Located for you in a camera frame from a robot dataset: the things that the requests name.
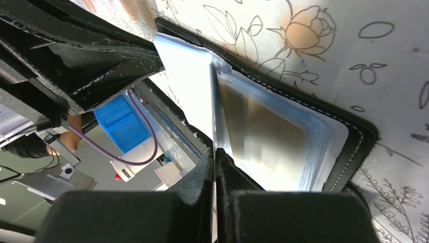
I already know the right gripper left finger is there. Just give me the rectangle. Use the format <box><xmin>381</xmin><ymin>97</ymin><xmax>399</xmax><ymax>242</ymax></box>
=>
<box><xmin>35</xmin><ymin>148</ymin><xmax>214</xmax><ymax>242</ymax></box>

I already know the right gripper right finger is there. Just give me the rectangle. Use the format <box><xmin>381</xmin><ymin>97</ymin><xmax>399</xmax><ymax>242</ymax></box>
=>
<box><xmin>215</xmin><ymin>148</ymin><xmax>378</xmax><ymax>242</ymax></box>

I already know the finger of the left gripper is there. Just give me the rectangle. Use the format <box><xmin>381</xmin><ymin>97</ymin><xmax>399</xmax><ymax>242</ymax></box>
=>
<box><xmin>1</xmin><ymin>1</ymin><xmax>164</xmax><ymax>113</ymax></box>

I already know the black leather card holder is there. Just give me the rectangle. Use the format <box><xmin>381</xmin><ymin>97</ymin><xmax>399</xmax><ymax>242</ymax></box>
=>
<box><xmin>154</xmin><ymin>18</ymin><xmax>378</xmax><ymax>192</ymax></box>

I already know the floral pattern table mat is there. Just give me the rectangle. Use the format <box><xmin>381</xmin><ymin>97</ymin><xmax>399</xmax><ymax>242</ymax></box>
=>
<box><xmin>76</xmin><ymin>1</ymin><xmax>428</xmax><ymax>242</ymax></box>

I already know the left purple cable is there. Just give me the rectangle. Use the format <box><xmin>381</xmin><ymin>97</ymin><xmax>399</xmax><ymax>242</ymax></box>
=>
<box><xmin>67</xmin><ymin>90</ymin><xmax>159</xmax><ymax>168</ymax></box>

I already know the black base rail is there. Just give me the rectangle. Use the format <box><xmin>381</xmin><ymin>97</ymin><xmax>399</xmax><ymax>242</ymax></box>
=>
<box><xmin>132</xmin><ymin>78</ymin><xmax>212</xmax><ymax>171</ymax></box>

